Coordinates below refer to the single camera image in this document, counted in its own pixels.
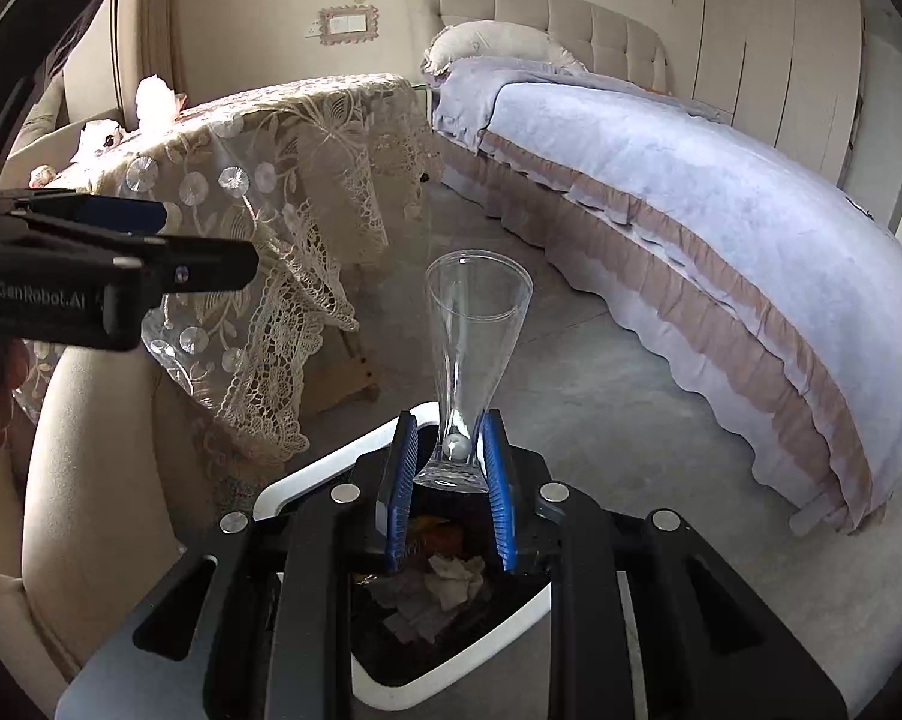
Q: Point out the crumpled paper in bin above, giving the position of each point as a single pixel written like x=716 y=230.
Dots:
x=420 y=605

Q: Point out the white fluffy plastic bag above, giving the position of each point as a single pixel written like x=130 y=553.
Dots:
x=157 y=105

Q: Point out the beige upholstered headboard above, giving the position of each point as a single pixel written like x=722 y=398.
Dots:
x=603 y=40

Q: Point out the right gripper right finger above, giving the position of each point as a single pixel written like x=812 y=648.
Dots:
x=645 y=613

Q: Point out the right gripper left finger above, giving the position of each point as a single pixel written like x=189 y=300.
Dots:
x=255 y=621

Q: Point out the small pink crumpled wrapper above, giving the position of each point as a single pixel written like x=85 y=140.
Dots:
x=42 y=176

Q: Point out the embroidered lace tablecloth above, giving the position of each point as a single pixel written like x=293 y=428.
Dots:
x=318 y=175

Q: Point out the beige upholstered chair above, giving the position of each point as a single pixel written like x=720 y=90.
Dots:
x=114 y=491

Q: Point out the white black trash bin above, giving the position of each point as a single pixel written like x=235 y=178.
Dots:
x=389 y=676

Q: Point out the clear tall plastic cup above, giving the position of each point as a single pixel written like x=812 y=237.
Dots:
x=477 y=303

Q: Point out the white ruffled bed pillow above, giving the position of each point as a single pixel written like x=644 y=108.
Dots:
x=499 y=39

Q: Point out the white wrapper black tag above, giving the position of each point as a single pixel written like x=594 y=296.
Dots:
x=96 y=138

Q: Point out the beige built-in wardrobe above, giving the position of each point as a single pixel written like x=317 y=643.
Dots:
x=820 y=80

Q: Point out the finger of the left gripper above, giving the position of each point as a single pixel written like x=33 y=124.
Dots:
x=115 y=213
x=183 y=264

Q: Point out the framed wall switch plate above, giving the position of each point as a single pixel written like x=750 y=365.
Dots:
x=352 y=24

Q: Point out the bed with lavender bedspread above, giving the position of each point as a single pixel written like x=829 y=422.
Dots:
x=767 y=289

